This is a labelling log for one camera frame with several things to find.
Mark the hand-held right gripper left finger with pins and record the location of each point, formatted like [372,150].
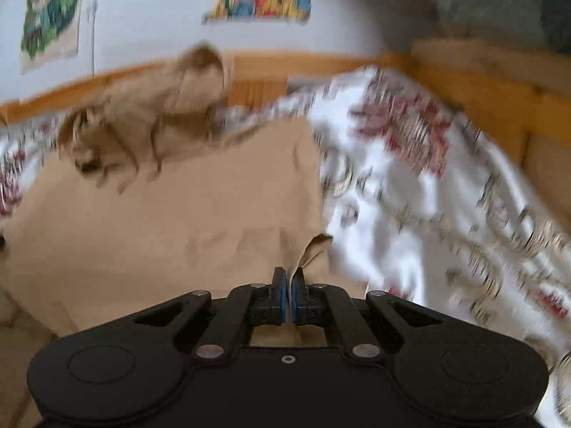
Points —
[279,296]

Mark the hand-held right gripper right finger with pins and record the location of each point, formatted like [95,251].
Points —
[295,296]

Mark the tan pillow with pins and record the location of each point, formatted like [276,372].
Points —
[178,214]

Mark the plastic bag of clothes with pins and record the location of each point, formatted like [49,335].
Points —
[495,0]

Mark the floral printed bedspread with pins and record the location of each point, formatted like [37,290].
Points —
[424,214]

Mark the wooden bed headboard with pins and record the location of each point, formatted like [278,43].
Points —
[490,84]

